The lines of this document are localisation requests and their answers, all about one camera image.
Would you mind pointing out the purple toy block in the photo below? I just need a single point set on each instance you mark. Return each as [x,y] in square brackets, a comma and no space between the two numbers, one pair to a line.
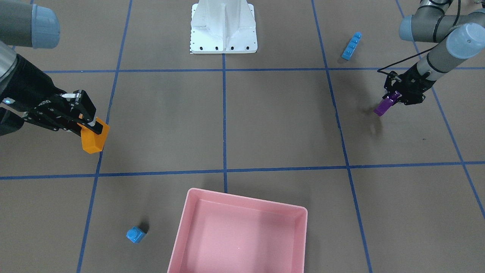
[388,100]

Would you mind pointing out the long blue toy block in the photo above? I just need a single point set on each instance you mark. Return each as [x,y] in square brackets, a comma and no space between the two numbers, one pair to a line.
[351,46]

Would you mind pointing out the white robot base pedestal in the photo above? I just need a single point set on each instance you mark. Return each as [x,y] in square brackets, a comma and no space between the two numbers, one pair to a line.
[223,27]

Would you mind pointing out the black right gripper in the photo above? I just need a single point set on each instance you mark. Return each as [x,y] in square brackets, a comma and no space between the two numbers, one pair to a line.
[27,88]

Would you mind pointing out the orange toy block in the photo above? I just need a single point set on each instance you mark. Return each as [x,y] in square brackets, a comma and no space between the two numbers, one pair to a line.
[91,141]

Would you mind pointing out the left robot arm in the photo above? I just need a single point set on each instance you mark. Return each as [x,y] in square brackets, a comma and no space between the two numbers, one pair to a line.
[457,38]

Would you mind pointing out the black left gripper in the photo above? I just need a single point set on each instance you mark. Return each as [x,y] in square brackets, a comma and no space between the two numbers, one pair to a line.
[412,82]

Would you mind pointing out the small blue toy block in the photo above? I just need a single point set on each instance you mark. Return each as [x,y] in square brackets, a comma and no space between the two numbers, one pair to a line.
[135,234]

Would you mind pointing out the pink plastic box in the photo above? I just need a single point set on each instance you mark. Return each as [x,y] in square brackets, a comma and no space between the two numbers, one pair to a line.
[226,233]

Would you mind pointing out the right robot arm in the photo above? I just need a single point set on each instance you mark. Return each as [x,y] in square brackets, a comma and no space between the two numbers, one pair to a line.
[27,25]

